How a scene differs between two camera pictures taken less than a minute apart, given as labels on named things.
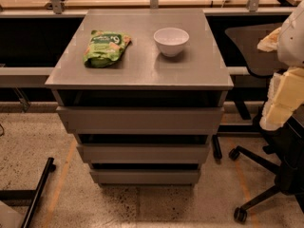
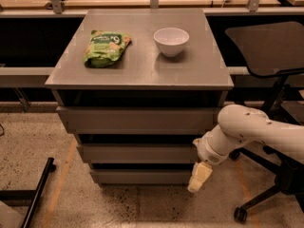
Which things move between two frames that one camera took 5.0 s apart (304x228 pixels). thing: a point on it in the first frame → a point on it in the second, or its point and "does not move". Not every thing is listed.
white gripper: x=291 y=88 → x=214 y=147
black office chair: x=285 y=153 does not move
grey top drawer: x=141 y=120 does not move
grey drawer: x=144 y=153 does not move
